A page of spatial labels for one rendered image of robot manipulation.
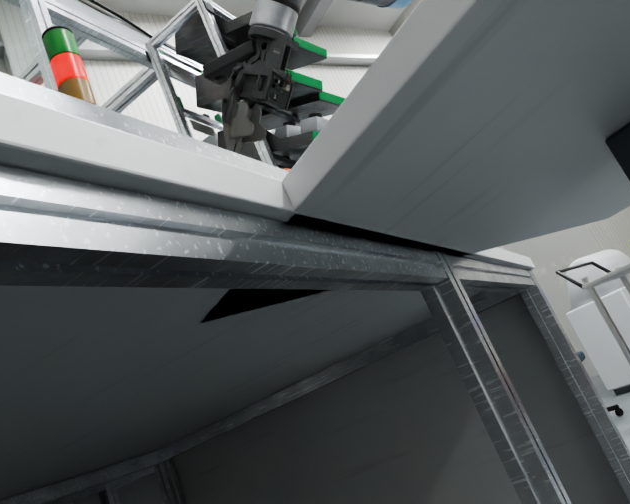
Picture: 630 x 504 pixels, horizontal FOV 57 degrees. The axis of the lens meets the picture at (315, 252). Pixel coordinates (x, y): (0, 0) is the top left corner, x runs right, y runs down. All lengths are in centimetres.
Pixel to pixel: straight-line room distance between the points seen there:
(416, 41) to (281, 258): 18
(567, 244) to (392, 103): 760
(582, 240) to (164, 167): 757
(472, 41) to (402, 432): 142
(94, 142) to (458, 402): 140
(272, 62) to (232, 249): 65
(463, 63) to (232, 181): 17
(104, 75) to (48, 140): 659
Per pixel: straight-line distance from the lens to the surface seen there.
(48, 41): 108
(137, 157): 34
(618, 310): 538
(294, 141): 122
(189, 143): 56
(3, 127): 30
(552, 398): 157
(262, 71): 99
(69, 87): 102
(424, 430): 167
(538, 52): 42
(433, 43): 35
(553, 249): 807
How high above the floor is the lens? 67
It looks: 16 degrees up
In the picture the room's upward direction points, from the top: 23 degrees counter-clockwise
